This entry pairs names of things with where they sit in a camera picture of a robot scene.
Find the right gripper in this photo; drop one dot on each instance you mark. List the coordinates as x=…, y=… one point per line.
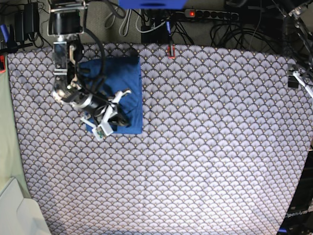
x=94, y=104

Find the blue long-sleeve T-shirt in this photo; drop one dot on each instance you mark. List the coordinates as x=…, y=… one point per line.
x=121, y=73

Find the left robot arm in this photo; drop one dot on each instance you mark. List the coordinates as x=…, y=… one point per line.
x=292, y=10

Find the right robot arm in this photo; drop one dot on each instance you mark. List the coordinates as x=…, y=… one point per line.
x=75, y=85

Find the red and grey table clamp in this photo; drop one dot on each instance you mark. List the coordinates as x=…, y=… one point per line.
x=171, y=51

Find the patterned fan-print tablecloth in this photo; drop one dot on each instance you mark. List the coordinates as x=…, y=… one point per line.
x=223, y=146

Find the black power strip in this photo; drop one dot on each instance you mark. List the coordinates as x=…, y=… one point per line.
x=211, y=15

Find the white plastic bin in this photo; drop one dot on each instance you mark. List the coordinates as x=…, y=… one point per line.
x=20, y=215

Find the black power adapter brick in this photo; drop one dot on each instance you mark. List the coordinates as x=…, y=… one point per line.
x=31, y=18

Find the black OpenArm box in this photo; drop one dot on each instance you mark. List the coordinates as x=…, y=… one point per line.
x=299, y=217

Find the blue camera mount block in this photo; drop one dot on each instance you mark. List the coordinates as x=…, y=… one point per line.
x=152, y=4

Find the blue-handled clamp at left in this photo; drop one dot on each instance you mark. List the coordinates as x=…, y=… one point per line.
x=11, y=45

